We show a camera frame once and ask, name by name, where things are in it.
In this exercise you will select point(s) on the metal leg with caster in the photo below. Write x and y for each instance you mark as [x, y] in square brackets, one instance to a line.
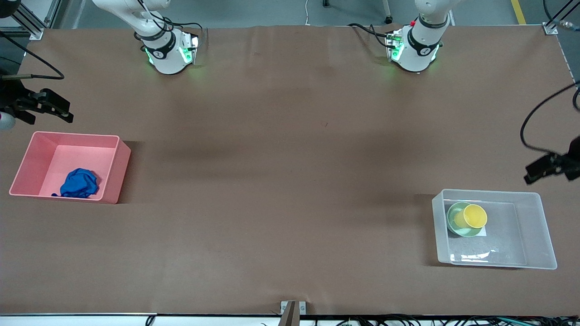
[388, 13]

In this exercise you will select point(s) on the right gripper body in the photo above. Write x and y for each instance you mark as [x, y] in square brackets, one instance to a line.
[10, 100]

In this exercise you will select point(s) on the yellow plastic cup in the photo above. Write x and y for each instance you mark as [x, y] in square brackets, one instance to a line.
[475, 216]

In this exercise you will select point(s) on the blue glove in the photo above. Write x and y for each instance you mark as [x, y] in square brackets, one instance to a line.
[80, 183]

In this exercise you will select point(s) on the brown paper table cover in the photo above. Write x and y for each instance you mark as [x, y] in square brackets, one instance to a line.
[290, 136]

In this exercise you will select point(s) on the clear plastic box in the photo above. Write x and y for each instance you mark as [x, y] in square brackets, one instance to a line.
[507, 235]

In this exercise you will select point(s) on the pink plastic bin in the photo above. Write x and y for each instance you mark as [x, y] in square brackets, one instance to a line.
[45, 158]

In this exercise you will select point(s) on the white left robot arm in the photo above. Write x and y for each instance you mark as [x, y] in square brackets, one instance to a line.
[419, 54]

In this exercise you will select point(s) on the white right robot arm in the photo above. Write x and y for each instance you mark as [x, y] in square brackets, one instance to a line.
[167, 59]

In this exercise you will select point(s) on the white square label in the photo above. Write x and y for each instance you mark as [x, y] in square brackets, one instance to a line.
[484, 232]

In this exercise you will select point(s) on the metal table edge bracket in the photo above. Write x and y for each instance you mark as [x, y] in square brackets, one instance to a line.
[293, 310]

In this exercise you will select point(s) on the pale green bowl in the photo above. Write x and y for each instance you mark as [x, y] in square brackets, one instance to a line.
[453, 224]

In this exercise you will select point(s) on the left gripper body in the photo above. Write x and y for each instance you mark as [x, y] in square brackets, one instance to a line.
[572, 159]

